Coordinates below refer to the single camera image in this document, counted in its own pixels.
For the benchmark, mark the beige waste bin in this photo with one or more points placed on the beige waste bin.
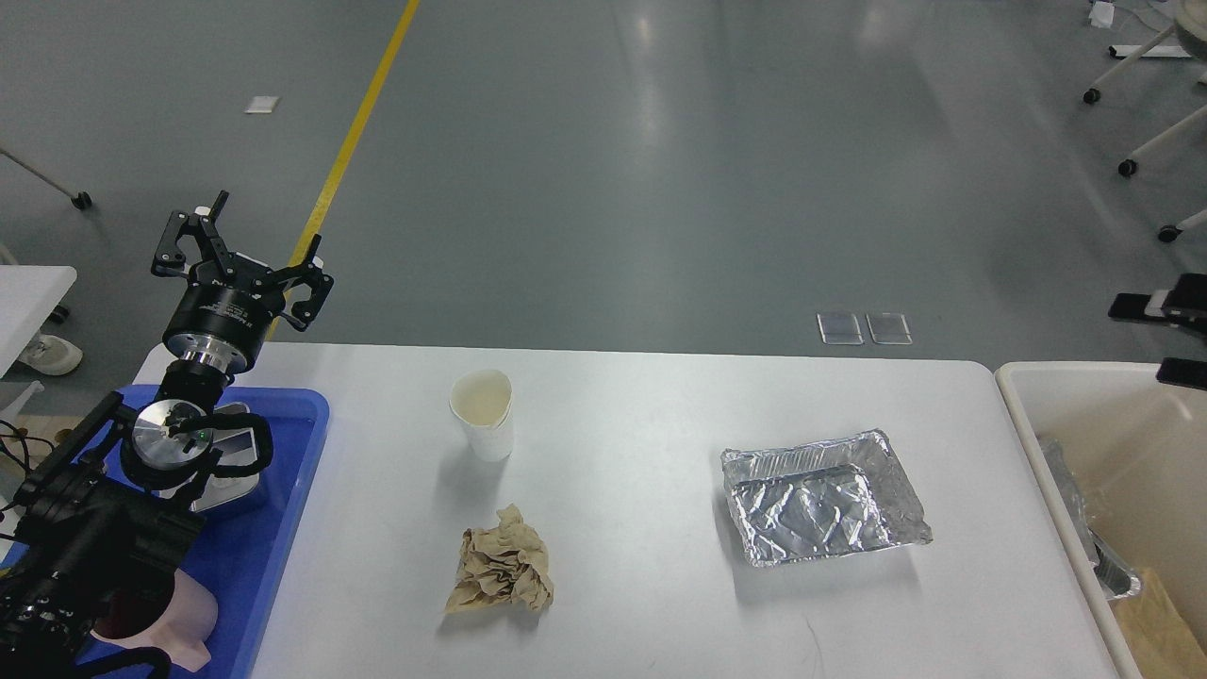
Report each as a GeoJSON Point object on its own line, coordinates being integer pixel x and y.
{"type": "Point", "coordinates": [1135, 447]}

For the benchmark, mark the white side table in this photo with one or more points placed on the white side table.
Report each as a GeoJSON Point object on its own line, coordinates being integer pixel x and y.
{"type": "Point", "coordinates": [29, 293]}

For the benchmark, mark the stainless steel rectangular tin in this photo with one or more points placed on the stainless steel rectangular tin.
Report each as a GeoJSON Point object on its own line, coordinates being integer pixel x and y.
{"type": "Point", "coordinates": [225, 498]}

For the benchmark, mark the foil tray in bin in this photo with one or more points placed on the foil tray in bin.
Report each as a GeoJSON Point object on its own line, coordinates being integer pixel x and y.
{"type": "Point", "coordinates": [1116, 578]}

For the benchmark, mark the rolling stand leg left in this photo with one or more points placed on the rolling stand leg left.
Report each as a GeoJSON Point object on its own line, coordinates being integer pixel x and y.
{"type": "Point", "coordinates": [79, 198]}

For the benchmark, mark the clear floor plate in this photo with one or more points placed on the clear floor plate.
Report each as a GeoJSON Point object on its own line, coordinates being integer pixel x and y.
{"type": "Point", "coordinates": [839, 328]}
{"type": "Point", "coordinates": [889, 328]}

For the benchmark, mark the brown paper in bin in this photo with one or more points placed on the brown paper in bin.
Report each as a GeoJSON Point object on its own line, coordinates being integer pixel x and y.
{"type": "Point", "coordinates": [1158, 637]}

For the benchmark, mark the clear floor plate left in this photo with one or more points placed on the clear floor plate left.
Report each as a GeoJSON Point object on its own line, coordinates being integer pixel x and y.
{"type": "Point", "coordinates": [839, 328]}

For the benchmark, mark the aluminium foil tray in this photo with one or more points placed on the aluminium foil tray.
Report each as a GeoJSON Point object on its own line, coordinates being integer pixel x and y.
{"type": "Point", "coordinates": [822, 500]}

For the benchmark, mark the crumpled brown paper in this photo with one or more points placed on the crumpled brown paper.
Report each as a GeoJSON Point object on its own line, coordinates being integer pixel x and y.
{"type": "Point", "coordinates": [505, 564]}

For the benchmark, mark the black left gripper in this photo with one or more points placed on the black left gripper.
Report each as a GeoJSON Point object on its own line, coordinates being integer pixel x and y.
{"type": "Point", "coordinates": [223, 323]}

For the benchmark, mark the white paper on floor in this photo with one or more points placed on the white paper on floor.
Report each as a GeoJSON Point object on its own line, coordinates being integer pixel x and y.
{"type": "Point", "coordinates": [262, 105]}

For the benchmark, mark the clear floor plate right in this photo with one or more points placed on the clear floor plate right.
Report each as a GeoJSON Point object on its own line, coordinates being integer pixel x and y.
{"type": "Point", "coordinates": [889, 328]}

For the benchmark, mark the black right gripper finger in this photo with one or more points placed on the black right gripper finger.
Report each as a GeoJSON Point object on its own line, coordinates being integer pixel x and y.
{"type": "Point", "coordinates": [1183, 306]}
{"type": "Point", "coordinates": [1184, 373]}

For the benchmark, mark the blue plastic tray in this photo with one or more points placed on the blue plastic tray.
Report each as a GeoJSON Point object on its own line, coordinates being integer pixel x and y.
{"type": "Point", "coordinates": [241, 560]}

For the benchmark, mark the pink ceramic mug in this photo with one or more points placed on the pink ceramic mug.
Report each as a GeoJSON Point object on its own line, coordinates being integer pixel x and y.
{"type": "Point", "coordinates": [178, 622]}

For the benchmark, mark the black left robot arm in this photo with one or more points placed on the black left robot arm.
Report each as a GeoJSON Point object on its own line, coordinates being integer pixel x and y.
{"type": "Point", "coordinates": [111, 514]}

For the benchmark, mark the white sneaker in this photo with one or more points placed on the white sneaker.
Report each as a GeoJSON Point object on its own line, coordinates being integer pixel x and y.
{"type": "Point", "coordinates": [50, 355]}

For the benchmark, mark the white paper cup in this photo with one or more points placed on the white paper cup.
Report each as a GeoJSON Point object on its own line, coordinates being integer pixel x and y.
{"type": "Point", "coordinates": [481, 403]}

